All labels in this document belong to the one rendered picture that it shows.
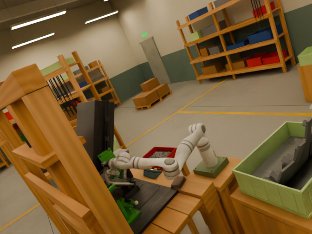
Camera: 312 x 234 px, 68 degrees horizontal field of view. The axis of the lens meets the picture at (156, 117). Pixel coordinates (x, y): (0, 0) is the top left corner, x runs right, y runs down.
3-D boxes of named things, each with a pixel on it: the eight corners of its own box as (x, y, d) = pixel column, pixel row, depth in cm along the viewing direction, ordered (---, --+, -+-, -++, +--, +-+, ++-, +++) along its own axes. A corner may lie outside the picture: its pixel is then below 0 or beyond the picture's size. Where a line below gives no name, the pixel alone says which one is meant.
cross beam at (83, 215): (35, 179, 210) (29, 172, 207) (99, 224, 110) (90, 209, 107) (29, 183, 207) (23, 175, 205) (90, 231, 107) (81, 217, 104)
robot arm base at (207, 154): (209, 159, 176) (200, 140, 172) (219, 159, 169) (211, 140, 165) (203, 167, 170) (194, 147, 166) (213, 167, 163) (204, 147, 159)
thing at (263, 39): (285, 73, 545) (259, -24, 485) (198, 84, 802) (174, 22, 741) (296, 64, 570) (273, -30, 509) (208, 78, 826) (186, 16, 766)
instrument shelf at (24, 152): (43, 138, 198) (41, 134, 197) (87, 142, 129) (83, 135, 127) (14, 155, 183) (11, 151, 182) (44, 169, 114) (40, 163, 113)
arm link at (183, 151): (176, 183, 128) (193, 155, 147) (173, 170, 124) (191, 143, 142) (161, 179, 133) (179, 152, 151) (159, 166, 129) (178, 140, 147)
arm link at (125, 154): (114, 153, 155) (109, 165, 151) (123, 149, 143) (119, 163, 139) (123, 157, 158) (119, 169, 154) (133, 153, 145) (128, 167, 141)
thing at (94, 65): (122, 104, 1071) (99, 58, 1009) (57, 140, 930) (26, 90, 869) (117, 104, 1117) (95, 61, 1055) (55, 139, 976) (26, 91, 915)
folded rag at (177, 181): (180, 188, 157) (178, 185, 156) (171, 188, 162) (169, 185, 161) (186, 179, 164) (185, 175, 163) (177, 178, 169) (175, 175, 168)
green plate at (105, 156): (120, 170, 186) (105, 148, 184) (124, 169, 179) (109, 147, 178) (109, 179, 179) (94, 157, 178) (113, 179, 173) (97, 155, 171)
